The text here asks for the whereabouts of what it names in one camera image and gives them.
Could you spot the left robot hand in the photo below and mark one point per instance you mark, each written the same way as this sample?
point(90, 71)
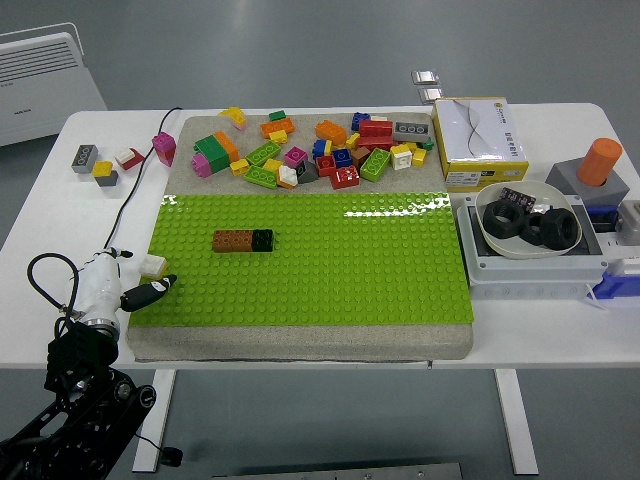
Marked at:
point(100, 290)

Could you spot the magenta toy brick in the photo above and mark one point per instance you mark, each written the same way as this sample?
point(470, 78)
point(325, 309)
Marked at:
point(164, 141)
point(296, 156)

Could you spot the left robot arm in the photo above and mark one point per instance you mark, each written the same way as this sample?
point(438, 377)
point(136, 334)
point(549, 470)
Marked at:
point(80, 350)

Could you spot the small grey toy brick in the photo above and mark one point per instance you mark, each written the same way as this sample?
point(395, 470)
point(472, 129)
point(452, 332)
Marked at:
point(107, 179)

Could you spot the grey long toy brick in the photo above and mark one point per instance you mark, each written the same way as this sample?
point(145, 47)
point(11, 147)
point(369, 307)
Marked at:
point(411, 131)
point(85, 157)

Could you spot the brown toy brick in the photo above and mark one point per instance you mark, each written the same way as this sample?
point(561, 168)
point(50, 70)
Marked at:
point(360, 156)
point(232, 241)

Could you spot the black toy brick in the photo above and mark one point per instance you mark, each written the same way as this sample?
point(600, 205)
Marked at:
point(263, 240)

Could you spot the large orange toy brick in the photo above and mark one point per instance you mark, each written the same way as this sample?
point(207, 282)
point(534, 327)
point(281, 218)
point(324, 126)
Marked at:
point(227, 145)

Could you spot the lime green toy brick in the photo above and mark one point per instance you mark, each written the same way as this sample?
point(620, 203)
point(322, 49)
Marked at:
point(262, 153)
point(375, 165)
point(260, 176)

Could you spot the small pink toy brick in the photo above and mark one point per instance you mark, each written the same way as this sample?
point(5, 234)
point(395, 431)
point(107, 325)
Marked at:
point(241, 126)

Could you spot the yellow sloped toy brick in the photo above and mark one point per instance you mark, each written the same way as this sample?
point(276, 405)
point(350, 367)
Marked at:
point(232, 115)

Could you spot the green studded baseplate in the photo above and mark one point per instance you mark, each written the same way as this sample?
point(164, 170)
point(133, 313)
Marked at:
point(325, 260)

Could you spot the small green toy brick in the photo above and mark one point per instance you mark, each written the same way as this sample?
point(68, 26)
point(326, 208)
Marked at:
point(277, 115)
point(426, 144)

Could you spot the blue toy brick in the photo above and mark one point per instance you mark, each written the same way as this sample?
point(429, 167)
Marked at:
point(360, 121)
point(343, 158)
point(319, 148)

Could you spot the large red toy brick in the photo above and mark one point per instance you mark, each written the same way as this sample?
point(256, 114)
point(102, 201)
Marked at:
point(375, 134)

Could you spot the white table leg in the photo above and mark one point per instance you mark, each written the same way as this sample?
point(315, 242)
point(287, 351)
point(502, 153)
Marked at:
point(160, 400)
point(515, 420)

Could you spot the large dark green brick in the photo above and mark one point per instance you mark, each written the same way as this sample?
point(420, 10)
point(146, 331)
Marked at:
point(212, 152)

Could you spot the small black plug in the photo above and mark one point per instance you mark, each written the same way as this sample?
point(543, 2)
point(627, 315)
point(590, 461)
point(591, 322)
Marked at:
point(172, 456)

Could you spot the white panel heater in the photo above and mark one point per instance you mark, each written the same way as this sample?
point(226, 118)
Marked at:
point(45, 85)

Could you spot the dark grey sloped brick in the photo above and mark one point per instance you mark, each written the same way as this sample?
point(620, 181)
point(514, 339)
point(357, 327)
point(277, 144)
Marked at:
point(307, 174)

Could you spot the large black nut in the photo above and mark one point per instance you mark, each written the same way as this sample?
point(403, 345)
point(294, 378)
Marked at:
point(492, 222)
point(550, 230)
point(531, 235)

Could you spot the white and yellow cardboard box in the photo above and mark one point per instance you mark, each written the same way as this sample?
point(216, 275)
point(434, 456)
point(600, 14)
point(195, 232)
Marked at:
point(475, 135)

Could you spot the grey junction box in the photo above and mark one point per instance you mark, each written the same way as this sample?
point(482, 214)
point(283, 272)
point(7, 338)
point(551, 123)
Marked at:
point(525, 277)

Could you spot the purple circuit board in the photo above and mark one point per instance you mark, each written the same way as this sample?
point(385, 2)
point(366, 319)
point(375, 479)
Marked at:
point(520, 197)

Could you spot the white bowl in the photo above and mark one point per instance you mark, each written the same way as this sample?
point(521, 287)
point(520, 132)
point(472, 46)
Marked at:
point(555, 195)

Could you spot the grey block with hole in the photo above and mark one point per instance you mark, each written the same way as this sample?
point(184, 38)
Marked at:
point(562, 175)

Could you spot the white zip tie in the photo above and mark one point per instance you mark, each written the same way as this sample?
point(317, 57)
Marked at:
point(595, 297)

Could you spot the orange cylinder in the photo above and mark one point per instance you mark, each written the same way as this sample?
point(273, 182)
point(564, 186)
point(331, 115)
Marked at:
point(597, 160)

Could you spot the white plastic part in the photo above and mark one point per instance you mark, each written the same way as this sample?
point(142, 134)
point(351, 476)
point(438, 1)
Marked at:
point(630, 266)

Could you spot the small grey box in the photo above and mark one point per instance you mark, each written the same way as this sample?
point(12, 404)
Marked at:
point(629, 217)

